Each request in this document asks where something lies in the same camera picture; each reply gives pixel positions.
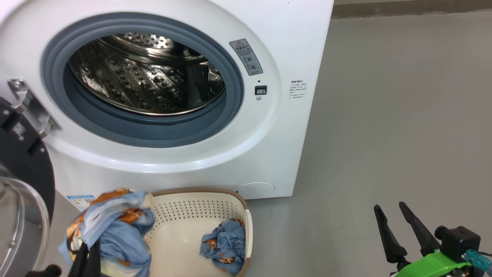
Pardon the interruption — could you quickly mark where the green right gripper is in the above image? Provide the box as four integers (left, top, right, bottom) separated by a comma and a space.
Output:
374, 202, 473, 277

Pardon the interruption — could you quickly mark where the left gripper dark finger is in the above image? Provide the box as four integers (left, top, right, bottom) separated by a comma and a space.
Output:
68, 242, 91, 277
89, 240, 101, 277

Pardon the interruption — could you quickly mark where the large blue orange printed garment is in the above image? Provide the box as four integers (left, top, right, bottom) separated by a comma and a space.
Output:
58, 189, 156, 277

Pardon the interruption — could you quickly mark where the black round glass washer door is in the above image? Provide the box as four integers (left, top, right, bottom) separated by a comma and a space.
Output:
0, 96, 55, 277

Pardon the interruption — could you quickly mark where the small blue printed garment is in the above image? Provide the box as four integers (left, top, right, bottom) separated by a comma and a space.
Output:
199, 219, 246, 275

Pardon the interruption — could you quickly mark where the silver metal door hinge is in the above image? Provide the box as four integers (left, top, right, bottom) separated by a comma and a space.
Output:
8, 79, 62, 137

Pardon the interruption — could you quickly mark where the white front-load washing machine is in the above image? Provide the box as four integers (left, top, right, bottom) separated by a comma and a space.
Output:
0, 0, 334, 213

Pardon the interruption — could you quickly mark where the stainless steel washing machine drum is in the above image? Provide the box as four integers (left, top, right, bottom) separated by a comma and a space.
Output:
67, 33, 226, 116

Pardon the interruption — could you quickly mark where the blue energy label sticker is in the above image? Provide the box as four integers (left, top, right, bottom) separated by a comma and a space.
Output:
66, 195, 96, 211

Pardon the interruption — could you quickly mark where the cyan plug connector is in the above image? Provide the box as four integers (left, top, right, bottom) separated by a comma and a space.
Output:
465, 249, 492, 272

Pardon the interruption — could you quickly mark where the cream perforated laundry basket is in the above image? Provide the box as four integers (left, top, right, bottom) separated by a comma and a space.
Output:
144, 188, 253, 277

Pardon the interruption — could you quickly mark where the round white filter cover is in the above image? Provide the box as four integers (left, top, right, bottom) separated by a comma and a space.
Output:
236, 182, 276, 199

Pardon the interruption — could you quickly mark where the grey warning label sticker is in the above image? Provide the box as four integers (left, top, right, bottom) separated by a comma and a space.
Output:
229, 38, 264, 76

